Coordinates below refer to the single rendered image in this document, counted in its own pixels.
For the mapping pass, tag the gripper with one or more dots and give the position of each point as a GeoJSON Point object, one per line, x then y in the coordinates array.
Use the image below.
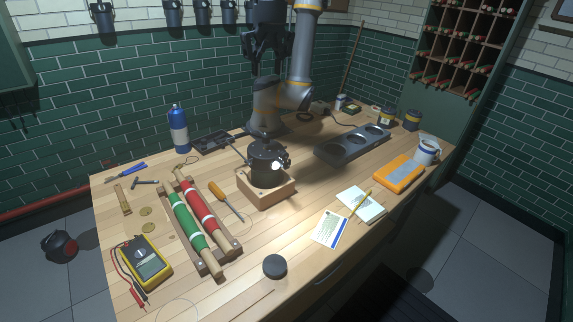
{"type": "Point", "coordinates": [271, 15]}

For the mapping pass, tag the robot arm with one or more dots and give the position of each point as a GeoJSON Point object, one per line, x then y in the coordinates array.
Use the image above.
{"type": "Point", "coordinates": [301, 44]}

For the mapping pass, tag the green square box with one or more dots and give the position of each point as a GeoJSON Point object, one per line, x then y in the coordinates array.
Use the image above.
{"type": "Point", "coordinates": [352, 109]}

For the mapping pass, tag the black handlamp body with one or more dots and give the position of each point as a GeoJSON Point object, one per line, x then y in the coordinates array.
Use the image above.
{"type": "Point", "coordinates": [264, 168]}

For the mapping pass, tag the dark three-pocket bench tray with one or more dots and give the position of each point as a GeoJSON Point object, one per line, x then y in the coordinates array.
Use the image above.
{"type": "Point", "coordinates": [351, 147]}

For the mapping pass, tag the wooden charging cup block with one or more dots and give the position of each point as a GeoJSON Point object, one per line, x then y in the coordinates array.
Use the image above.
{"type": "Point", "coordinates": [268, 197]}

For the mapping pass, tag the black hanging lamp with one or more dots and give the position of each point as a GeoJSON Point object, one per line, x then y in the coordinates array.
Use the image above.
{"type": "Point", "coordinates": [103, 20]}
{"type": "Point", "coordinates": [202, 14]}
{"type": "Point", "coordinates": [172, 15]}
{"type": "Point", "coordinates": [249, 11]}
{"type": "Point", "coordinates": [228, 13]}

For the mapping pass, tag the brown notice board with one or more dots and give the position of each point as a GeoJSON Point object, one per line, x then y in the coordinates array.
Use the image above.
{"type": "Point", "coordinates": [336, 4]}

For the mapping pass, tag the grey charger box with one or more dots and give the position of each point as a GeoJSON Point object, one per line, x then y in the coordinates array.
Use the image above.
{"type": "Point", "coordinates": [320, 107]}

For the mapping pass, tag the wooden broom stick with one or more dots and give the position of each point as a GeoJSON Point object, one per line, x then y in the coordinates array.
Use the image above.
{"type": "Point", "coordinates": [351, 58]}

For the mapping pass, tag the white small bottle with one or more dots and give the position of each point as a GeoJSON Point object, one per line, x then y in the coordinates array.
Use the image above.
{"type": "Point", "coordinates": [340, 102]}

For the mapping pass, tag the black shallow parts tray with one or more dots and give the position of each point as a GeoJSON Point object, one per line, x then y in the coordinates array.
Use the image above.
{"type": "Point", "coordinates": [215, 142]}

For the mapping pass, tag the grey metal rod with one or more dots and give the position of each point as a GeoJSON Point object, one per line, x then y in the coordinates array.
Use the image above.
{"type": "Point", "coordinates": [238, 152]}

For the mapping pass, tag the blue white red canister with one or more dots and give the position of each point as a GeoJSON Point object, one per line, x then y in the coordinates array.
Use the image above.
{"type": "Point", "coordinates": [179, 129]}

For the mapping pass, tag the small white and red box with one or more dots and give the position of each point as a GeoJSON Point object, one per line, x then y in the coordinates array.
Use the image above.
{"type": "Point", "coordinates": [375, 108]}

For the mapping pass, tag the dark tin with yellow band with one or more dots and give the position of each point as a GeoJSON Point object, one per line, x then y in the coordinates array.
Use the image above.
{"type": "Point", "coordinates": [386, 118]}
{"type": "Point", "coordinates": [412, 121]}

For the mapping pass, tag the rolled red flag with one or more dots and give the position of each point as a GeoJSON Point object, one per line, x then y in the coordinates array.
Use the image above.
{"type": "Point", "coordinates": [201, 208]}

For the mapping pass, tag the yellow pencil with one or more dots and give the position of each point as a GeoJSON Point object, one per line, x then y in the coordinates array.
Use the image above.
{"type": "Point", "coordinates": [360, 203]}

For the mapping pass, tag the orange box with grey top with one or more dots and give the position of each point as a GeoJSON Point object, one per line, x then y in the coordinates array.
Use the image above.
{"type": "Point", "coordinates": [398, 174]}

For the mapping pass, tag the black T-shaped key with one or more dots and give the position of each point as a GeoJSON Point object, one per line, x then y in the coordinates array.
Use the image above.
{"type": "Point", "coordinates": [143, 182]}

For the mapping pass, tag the white notebook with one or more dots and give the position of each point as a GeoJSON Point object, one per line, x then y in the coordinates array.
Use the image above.
{"type": "Point", "coordinates": [365, 208]}

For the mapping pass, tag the white mug with blue band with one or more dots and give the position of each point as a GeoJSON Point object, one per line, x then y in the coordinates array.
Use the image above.
{"type": "Point", "coordinates": [425, 152]}

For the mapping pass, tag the white card with blue stripe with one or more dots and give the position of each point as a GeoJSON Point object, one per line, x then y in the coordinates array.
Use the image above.
{"type": "Point", "coordinates": [329, 229]}

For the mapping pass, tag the rolled green flag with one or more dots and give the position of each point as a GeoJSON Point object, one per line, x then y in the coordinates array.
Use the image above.
{"type": "Point", "coordinates": [188, 223]}

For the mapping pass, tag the green cupboard with pigeonholes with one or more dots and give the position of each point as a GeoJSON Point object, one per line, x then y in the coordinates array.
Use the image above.
{"type": "Point", "coordinates": [465, 44]}

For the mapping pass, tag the brass disc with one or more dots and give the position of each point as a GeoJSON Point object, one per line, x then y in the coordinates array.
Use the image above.
{"type": "Point", "coordinates": [148, 227]}
{"type": "Point", "coordinates": [145, 211]}

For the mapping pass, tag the wooden flag rack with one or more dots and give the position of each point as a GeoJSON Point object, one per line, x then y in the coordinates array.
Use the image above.
{"type": "Point", "coordinates": [179, 232]}

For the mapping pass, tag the small wooden block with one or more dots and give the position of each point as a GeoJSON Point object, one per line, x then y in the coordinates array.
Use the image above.
{"type": "Point", "coordinates": [122, 199]}

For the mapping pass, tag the black round puck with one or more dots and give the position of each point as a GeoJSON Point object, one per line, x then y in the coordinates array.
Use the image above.
{"type": "Point", "coordinates": [274, 266]}

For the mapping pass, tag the yellow multimeter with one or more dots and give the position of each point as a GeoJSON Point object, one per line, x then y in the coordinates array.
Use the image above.
{"type": "Point", "coordinates": [145, 264]}

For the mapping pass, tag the red probe lead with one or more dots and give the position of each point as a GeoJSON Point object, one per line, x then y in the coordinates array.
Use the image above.
{"type": "Point", "coordinates": [121, 273]}

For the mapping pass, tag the black probe lead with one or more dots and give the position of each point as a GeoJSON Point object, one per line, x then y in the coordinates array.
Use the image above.
{"type": "Point", "coordinates": [134, 283]}

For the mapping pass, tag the red pipe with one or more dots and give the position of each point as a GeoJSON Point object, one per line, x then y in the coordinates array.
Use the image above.
{"type": "Point", "coordinates": [44, 202]}

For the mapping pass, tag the black lamp with red lens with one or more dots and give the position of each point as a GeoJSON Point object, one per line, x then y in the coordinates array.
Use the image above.
{"type": "Point", "coordinates": [58, 247]}

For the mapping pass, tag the black lamp switch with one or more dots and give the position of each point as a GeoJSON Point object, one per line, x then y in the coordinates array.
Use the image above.
{"type": "Point", "coordinates": [284, 160]}

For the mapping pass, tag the green wall cabinet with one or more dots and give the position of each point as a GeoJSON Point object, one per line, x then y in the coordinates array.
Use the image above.
{"type": "Point", "coordinates": [15, 44]}

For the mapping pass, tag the framed wall picture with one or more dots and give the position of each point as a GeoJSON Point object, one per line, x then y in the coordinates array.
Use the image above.
{"type": "Point", "coordinates": [564, 10]}

